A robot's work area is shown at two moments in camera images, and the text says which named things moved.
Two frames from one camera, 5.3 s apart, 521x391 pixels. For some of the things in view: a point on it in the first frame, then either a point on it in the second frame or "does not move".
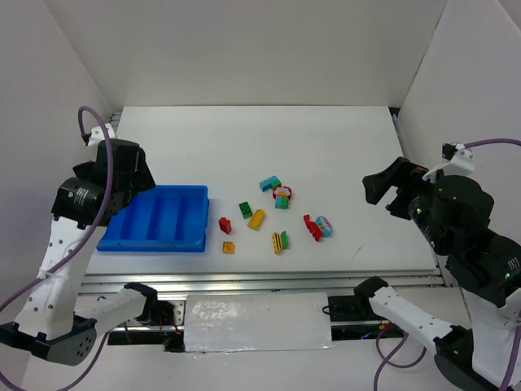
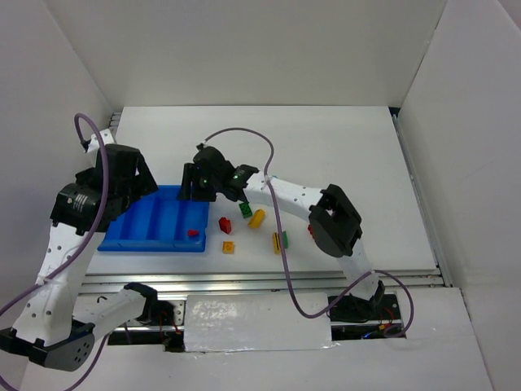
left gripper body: x=143 y=175 does not move
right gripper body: x=401 y=189 → x=194 y=184
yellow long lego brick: x=256 y=219 does not move
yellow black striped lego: x=277 y=243 does not move
